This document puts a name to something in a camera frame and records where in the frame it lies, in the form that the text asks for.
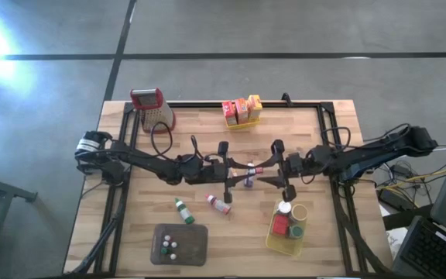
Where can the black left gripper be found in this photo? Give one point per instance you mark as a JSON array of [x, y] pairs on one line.
[[217, 173]]

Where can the small dark dropper bottle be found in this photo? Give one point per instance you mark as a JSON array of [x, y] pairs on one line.
[[165, 244], [173, 256]]

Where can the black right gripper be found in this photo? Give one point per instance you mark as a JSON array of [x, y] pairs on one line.
[[283, 170]]

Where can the yellow translucent plastic bin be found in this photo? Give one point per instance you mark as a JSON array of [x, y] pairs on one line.
[[285, 246]]

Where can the black aluminium table frame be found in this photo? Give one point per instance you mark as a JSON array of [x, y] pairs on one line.
[[200, 104]]

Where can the red printed carton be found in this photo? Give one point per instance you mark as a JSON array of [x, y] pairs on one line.
[[228, 112]]

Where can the jar with green lid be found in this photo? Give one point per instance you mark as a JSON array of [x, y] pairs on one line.
[[296, 231]]

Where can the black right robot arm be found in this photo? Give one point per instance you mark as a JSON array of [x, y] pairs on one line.
[[370, 155]]

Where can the grey metal bench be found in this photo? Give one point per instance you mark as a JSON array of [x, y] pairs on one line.
[[6, 190]]

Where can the small white-capped dropper bottle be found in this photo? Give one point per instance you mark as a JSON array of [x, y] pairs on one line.
[[173, 245]]

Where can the dark purple bottle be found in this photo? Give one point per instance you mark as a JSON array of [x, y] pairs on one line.
[[249, 180]]

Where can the red smoked paprika tin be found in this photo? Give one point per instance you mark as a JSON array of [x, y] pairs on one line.
[[280, 225]]

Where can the grey translucent plastic bin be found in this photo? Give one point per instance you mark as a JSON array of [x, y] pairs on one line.
[[192, 248]]

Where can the small green dropper bottle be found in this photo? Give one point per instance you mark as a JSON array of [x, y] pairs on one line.
[[163, 251]]

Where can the yellow carton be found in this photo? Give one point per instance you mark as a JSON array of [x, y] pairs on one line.
[[254, 106]]

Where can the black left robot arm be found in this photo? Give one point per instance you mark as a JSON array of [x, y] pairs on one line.
[[149, 164]]

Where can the black laptop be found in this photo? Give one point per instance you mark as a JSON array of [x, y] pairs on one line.
[[436, 252]]

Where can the glass jar with white lid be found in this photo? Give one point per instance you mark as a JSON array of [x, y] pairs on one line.
[[283, 207]]

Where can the black clamp mount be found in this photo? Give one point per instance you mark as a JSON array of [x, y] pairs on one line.
[[286, 98]]

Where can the yellow mesh basket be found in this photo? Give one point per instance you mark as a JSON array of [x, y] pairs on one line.
[[246, 126]]

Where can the red bottle with white label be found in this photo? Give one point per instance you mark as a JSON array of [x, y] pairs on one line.
[[220, 204]]

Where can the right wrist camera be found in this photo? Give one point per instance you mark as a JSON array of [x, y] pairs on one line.
[[296, 162]]

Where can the green bottle with white label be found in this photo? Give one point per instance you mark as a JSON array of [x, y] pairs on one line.
[[184, 212]]

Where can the orange printed box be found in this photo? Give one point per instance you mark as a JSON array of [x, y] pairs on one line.
[[241, 109]]

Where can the black power adapter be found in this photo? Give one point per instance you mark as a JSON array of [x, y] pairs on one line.
[[391, 198]]

